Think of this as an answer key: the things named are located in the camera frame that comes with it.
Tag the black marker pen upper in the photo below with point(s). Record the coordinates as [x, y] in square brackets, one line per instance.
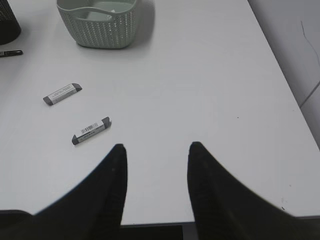
[11, 53]

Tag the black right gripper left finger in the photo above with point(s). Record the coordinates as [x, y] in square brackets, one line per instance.
[93, 210]

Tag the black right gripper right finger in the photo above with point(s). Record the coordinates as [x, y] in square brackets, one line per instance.
[225, 209]

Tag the grey white eraser upper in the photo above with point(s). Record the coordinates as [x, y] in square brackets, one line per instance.
[62, 94]

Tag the grey white eraser barcode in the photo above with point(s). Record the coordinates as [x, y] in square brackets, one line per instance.
[91, 130]

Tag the black mesh pen holder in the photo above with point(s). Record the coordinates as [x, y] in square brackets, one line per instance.
[9, 26]

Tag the pale green plastic basket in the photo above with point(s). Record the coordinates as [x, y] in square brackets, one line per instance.
[101, 24]

